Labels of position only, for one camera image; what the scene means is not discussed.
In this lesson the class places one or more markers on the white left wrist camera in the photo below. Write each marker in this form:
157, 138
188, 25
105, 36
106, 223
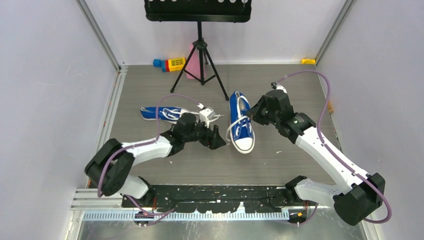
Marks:
206, 115

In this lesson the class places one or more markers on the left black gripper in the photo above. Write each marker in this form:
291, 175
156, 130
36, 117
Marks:
212, 139

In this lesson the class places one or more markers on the aluminium frame rail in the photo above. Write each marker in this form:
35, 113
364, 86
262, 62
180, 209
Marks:
86, 199

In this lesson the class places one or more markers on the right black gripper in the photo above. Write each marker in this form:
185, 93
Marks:
254, 113

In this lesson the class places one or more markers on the colourful toy block phone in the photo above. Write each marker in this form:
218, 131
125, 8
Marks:
170, 65

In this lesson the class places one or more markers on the pink foam block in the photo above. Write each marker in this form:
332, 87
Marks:
193, 65

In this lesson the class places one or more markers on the black music stand tripod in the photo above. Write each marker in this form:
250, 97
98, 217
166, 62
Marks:
199, 11

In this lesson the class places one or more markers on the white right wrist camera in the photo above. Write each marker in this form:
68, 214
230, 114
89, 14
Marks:
276, 86

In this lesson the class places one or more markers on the yellow corner block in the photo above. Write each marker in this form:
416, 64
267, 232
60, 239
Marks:
308, 61

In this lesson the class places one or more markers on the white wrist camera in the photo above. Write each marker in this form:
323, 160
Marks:
206, 115
276, 86

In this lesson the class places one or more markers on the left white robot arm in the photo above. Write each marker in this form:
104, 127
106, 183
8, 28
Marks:
109, 169

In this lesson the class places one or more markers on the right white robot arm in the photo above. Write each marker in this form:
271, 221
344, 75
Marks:
356, 193

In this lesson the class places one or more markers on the small wooden block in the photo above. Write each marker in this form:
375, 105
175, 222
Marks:
330, 108

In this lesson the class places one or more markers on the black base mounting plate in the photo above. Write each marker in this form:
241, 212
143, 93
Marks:
217, 199

